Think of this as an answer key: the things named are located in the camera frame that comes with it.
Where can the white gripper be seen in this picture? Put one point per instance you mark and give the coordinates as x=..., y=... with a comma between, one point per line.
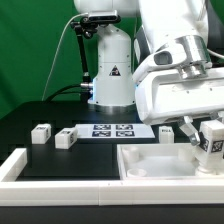
x=163, y=96

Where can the white sheet with tags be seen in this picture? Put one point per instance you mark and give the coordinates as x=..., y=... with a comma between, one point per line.
x=121, y=131

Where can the white U-shaped fence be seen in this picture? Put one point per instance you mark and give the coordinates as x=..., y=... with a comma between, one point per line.
x=101, y=193

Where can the white square tabletop part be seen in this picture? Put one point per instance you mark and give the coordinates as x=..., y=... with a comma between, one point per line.
x=161, y=162

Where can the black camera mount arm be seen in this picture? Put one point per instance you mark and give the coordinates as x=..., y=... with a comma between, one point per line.
x=82, y=50

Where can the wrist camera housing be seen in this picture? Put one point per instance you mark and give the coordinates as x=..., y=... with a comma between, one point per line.
x=164, y=59

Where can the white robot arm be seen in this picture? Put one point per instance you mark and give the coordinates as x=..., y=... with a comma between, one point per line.
x=146, y=27

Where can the grey camera on mount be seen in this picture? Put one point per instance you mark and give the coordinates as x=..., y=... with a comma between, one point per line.
x=104, y=16

